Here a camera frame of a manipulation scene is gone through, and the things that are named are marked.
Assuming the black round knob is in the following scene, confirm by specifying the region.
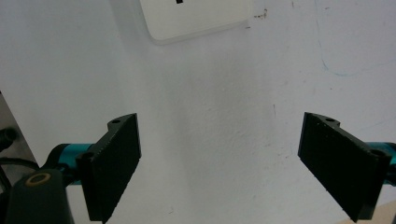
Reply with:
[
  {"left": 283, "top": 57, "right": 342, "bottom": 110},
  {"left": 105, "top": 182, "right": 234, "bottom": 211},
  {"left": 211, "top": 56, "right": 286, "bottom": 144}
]
[{"left": 0, "top": 127, "right": 19, "bottom": 152}]

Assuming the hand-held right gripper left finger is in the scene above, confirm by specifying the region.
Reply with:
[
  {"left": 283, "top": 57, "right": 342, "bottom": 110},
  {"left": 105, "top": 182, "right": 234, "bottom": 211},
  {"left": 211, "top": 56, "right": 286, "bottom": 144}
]
[{"left": 75, "top": 113, "right": 142, "bottom": 224}]

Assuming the black cable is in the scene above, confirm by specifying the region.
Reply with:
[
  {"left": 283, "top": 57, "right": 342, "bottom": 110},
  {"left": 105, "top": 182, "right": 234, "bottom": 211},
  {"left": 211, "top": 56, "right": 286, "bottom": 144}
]
[{"left": 0, "top": 156, "right": 41, "bottom": 172}]

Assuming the white rectangular tray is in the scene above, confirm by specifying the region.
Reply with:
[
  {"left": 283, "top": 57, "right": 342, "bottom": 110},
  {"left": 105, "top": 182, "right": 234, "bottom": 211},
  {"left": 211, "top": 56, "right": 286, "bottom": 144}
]
[{"left": 138, "top": 0, "right": 253, "bottom": 43}]

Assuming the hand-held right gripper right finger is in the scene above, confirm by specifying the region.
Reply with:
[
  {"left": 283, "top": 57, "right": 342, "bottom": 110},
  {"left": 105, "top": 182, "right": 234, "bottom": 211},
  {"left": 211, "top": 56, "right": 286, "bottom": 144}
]
[{"left": 297, "top": 111, "right": 393, "bottom": 223}]

